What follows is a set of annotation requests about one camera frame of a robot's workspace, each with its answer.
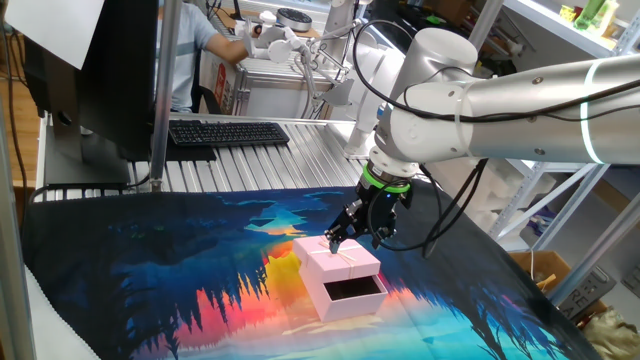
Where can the round grey speaker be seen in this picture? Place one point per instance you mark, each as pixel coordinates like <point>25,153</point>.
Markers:
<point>294,20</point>

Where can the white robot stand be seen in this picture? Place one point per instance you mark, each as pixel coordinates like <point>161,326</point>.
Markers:
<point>367,100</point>

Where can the grey metal shelf rack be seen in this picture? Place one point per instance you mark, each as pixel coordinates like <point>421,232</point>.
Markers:
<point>555,200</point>

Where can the grey frame post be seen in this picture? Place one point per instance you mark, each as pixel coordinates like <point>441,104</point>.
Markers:
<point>12,260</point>

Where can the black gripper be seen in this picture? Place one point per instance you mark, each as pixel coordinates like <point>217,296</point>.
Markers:
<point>385,207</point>

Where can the grey lettered plate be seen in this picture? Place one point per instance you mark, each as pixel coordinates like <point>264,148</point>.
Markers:
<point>587,295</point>

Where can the black monitor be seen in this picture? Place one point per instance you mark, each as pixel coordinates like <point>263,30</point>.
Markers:
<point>120,75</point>

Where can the brown cardboard box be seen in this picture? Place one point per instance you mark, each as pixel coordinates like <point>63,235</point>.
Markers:
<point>547,265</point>

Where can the aluminium frame pole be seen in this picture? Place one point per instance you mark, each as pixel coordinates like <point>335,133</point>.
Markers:
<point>164,100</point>

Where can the black office chair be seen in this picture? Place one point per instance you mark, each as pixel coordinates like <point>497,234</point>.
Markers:
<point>207,97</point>

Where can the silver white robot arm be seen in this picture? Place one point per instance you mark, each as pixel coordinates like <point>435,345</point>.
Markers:
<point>525,115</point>

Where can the pink inner gift box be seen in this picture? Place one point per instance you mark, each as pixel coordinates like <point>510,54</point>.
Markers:
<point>350,307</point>

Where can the green bottle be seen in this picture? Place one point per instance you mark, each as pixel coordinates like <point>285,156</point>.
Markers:
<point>589,12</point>

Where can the colourful forest print cloth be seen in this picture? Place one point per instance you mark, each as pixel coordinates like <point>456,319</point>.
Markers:
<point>175,260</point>

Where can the black keyboard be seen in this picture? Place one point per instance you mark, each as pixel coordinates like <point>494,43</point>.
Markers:
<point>227,133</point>

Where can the person in blue shirt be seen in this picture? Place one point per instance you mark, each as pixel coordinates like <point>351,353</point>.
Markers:
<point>187,55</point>

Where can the white red printed carton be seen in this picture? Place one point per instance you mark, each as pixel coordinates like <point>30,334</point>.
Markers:
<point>220,82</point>

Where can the white paper sheet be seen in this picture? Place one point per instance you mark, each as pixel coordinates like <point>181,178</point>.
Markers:
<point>55,27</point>

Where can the black desk mat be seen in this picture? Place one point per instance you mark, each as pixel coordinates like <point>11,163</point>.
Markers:
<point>192,152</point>

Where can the person's bare forearm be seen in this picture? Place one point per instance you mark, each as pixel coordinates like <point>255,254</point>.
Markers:
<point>227,50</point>

